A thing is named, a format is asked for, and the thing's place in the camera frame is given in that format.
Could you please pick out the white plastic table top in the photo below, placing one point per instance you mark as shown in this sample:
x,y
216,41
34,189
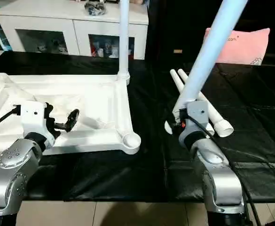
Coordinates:
x,y
90,108

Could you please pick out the white plastic table leg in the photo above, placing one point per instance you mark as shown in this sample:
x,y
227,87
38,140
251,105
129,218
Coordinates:
x,y
177,82
217,120
123,37
208,52

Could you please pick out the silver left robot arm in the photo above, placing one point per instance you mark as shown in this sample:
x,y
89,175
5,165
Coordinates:
x,y
12,174

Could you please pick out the black work mat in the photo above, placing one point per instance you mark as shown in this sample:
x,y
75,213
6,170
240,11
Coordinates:
x,y
137,174

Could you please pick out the white cabinet with glass doors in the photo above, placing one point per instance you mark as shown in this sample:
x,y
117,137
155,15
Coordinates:
x,y
57,28

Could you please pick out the black furniture with yellow label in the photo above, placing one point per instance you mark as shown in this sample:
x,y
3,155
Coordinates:
x,y
179,23

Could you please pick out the pink pillow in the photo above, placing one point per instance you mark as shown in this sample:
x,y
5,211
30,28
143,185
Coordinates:
x,y
243,47

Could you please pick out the dark ornament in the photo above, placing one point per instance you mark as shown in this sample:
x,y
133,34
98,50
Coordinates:
x,y
95,7

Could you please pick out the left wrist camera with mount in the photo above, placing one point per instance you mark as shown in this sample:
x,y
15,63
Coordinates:
x,y
34,120

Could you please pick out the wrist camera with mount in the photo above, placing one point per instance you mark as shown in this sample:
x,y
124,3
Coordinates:
x,y
34,120
197,117

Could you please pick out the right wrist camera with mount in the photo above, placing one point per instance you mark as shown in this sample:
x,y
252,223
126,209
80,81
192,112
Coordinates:
x,y
197,117

